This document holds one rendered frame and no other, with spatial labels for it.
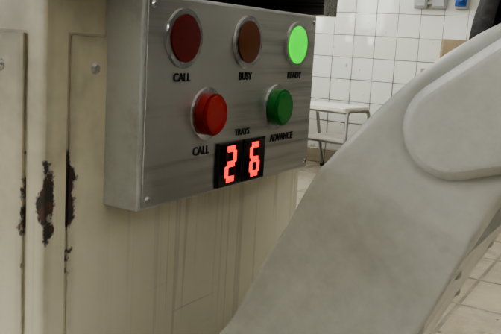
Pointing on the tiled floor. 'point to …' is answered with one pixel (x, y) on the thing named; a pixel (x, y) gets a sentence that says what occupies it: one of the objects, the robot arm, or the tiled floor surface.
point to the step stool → (337, 113)
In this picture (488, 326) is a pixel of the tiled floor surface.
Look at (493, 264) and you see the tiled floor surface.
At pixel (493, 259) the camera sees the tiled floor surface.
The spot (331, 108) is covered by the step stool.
